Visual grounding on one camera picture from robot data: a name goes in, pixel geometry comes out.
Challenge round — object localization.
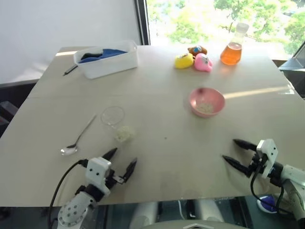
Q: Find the dark furniture beside table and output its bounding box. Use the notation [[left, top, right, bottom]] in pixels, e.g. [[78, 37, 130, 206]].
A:
[[0, 80, 39, 139]]

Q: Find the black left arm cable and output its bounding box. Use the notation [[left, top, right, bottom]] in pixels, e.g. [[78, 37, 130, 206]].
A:
[[48, 159, 87, 224]]

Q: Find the black pen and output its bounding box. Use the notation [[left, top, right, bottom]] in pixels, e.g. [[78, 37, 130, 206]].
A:
[[62, 64, 79, 77]]

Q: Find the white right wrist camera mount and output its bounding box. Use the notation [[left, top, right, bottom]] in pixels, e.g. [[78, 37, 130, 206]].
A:
[[255, 138, 279, 179]]

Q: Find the yellow plush toy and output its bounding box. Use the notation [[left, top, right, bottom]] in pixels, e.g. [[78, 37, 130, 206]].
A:
[[175, 52, 193, 70]]

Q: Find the pink bowl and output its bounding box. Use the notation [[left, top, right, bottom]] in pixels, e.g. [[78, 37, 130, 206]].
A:
[[189, 87, 226, 118]]

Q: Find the white angular robot part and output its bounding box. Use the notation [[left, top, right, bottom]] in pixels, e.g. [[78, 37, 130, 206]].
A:
[[182, 222, 208, 229]]

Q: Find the blue cloth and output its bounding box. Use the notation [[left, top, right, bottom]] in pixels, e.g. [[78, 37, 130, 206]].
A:
[[78, 48, 129, 64]]

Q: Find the white plastic bin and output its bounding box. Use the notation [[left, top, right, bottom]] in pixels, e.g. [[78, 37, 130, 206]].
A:
[[73, 40, 139, 80]]

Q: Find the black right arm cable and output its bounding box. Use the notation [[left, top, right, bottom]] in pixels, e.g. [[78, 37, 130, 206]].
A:
[[250, 167, 286, 213]]

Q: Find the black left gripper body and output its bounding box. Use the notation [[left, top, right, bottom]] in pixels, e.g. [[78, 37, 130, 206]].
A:
[[104, 168, 127, 191]]

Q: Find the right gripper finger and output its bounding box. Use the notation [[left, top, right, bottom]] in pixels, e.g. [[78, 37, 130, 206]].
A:
[[233, 138, 258, 151], [222, 155, 252, 177]]

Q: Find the silver metal spoon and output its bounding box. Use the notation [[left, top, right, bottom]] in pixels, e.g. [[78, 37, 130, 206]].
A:
[[60, 114, 97, 157]]

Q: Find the thin white cable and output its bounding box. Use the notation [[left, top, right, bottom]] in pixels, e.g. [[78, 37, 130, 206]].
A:
[[177, 199, 184, 219]]

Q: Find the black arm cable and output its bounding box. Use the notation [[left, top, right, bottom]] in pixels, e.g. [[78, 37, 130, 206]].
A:
[[250, 167, 286, 213], [48, 159, 87, 224]]

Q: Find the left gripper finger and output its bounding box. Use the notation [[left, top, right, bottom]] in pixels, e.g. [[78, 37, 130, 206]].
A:
[[122, 156, 138, 184], [102, 147, 118, 160]]

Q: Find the black window frame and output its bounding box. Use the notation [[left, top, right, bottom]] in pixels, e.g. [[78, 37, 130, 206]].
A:
[[134, 0, 151, 46]]

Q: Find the dark case with lid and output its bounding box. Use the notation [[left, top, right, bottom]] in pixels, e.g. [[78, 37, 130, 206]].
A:
[[278, 39, 305, 99]]

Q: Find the grey rounded shape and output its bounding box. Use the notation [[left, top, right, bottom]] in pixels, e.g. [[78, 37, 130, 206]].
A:
[[130, 201, 159, 227], [195, 199, 226, 225]]

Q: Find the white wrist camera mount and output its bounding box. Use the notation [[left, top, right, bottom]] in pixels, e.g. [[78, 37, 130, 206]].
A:
[[255, 138, 279, 179], [85, 156, 112, 192]]

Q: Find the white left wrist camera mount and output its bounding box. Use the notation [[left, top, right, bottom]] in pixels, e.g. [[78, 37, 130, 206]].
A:
[[85, 156, 112, 192]]

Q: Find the clear glass cup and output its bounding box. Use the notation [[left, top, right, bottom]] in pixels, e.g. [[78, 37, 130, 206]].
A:
[[100, 105, 136, 145]]

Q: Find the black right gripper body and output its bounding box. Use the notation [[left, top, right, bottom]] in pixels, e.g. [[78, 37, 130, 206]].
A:
[[246, 149, 265, 178]]

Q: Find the black cloth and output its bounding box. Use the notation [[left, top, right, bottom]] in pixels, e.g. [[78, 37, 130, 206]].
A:
[[80, 52, 103, 61]]

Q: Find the glass flask with orange liquid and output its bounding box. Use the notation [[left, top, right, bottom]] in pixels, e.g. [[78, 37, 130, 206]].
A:
[[220, 22, 250, 65]]

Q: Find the pink plush toy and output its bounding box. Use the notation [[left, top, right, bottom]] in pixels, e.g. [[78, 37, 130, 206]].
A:
[[193, 52, 214, 73]]

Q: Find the brown plush toy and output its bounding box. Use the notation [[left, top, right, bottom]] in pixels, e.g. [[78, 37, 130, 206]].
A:
[[187, 45, 208, 57]]

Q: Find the blue and white object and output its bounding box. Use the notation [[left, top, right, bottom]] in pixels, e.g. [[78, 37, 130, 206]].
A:
[[256, 195, 279, 213]]

